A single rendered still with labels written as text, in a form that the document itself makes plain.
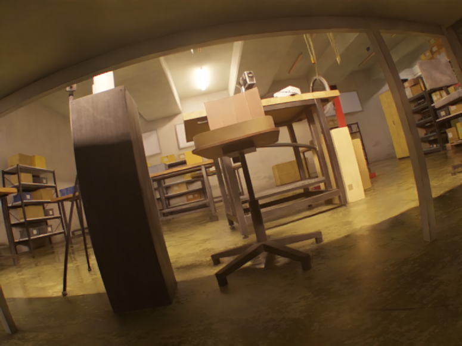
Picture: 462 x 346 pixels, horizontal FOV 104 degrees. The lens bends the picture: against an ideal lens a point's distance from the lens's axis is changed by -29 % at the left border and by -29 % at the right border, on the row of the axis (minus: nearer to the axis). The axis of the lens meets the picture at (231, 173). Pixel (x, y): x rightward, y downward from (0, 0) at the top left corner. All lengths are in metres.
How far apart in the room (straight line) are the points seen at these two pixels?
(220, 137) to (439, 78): 2.24
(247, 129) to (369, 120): 11.14
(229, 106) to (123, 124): 0.73
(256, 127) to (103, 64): 0.62
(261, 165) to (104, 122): 8.88
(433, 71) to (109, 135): 2.65
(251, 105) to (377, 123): 10.98
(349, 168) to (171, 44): 1.87
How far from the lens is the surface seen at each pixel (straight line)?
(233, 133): 1.03
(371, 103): 12.40
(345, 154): 2.31
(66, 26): 0.77
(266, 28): 0.86
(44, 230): 6.70
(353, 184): 2.32
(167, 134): 9.89
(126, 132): 0.96
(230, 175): 1.79
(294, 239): 1.23
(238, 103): 1.50
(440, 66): 2.83
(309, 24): 0.93
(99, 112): 1.03
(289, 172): 8.75
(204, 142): 1.04
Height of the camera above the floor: 0.36
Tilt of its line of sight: 4 degrees up
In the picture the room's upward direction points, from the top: 14 degrees counter-clockwise
